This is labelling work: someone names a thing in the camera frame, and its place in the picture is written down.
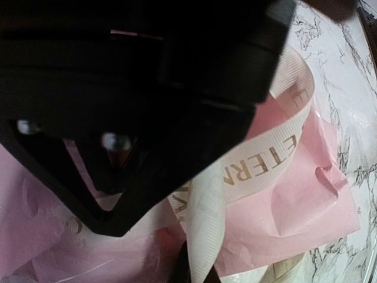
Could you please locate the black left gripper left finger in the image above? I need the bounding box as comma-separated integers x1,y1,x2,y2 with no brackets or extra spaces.
172,243,191,283

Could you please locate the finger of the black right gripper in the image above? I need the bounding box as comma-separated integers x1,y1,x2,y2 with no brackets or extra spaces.
1,102,255,237

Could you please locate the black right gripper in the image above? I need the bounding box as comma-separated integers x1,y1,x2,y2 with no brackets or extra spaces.
1,1,296,124

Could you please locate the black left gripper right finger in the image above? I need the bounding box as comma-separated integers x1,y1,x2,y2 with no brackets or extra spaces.
204,266,221,283

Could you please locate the cream ribbon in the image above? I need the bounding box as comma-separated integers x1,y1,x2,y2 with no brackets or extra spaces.
168,46,315,282

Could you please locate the pink wrapping paper sheet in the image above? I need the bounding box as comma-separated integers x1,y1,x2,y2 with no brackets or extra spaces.
0,97,362,283

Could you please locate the aluminium front rail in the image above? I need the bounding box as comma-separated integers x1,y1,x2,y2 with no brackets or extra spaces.
358,6,376,63

